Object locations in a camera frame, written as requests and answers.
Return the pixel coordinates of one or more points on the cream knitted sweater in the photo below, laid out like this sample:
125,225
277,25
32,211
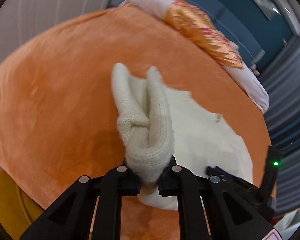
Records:
157,123

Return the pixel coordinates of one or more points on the grey blue curtain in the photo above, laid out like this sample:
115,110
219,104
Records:
281,80

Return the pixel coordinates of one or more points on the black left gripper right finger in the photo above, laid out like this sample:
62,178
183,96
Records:
210,209

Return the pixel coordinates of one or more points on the blue upholstered headboard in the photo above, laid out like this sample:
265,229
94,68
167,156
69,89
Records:
241,21

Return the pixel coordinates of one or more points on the orange floral satin pillow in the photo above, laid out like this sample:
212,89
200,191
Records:
196,26

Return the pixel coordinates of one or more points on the white bed sheet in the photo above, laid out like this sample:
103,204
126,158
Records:
243,77

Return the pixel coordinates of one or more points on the orange velvet bed cover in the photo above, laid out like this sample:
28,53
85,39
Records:
57,115

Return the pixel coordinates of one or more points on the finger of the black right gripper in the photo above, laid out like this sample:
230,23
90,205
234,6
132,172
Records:
235,182

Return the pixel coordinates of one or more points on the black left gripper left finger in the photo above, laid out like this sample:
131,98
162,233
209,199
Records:
89,209

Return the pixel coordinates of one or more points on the white panelled wardrobe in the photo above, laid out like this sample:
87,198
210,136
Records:
21,20

